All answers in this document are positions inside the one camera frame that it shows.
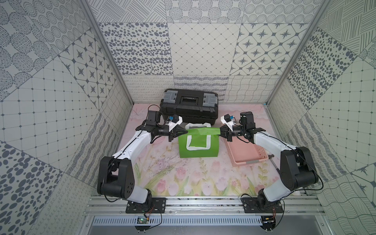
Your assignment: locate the green insulated delivery bag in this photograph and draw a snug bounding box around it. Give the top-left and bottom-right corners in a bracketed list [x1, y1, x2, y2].
[178, 123, 220, 158]

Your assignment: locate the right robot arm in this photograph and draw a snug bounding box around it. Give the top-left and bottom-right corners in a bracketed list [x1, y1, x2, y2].
[220, 112, 323, 210]

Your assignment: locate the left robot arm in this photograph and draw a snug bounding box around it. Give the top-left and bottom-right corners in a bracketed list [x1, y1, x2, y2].
[97, 111, 188, 206]

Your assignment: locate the pink plastic basket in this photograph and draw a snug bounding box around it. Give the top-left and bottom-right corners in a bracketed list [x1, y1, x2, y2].
[225, 138, 268, 167]

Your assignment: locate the black plastic toolbox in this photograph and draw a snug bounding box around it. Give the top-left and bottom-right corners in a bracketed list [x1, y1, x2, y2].
[160, 89, 219, 125]

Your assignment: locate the white-headed black hammer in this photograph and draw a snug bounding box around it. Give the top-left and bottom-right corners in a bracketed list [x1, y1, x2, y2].
[268, 154, 280, 172]

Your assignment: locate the left controller board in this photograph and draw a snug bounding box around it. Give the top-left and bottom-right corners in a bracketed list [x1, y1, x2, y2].
[135, 216, 150, 232]

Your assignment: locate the controller board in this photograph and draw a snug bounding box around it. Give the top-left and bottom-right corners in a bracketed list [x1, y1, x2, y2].
[260, 216, 276, 232]
[135, 216, 150, 232]

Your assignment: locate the right controller board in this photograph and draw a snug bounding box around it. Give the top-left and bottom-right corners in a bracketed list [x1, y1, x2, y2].
[260, 216, 276, 232]

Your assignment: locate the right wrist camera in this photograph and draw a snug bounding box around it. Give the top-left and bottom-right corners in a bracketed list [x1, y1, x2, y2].
[220, 114, 236, 131]

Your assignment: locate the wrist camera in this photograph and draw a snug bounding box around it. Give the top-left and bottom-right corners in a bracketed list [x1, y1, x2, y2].
[167, 115, 183, 132]
[220, 114, 236, 131]

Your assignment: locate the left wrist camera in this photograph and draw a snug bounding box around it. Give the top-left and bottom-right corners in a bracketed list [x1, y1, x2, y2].
[167, 115, 183, 132]

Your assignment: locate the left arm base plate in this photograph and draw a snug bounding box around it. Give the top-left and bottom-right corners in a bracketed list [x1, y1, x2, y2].
[126, 197, 166, 214]

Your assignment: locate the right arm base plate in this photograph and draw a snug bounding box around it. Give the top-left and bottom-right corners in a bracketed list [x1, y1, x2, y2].
[240, 197, 284, 213]

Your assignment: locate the aluminium mounting rail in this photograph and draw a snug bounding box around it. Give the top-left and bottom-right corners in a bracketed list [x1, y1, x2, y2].
[83, 196, 325, 216]

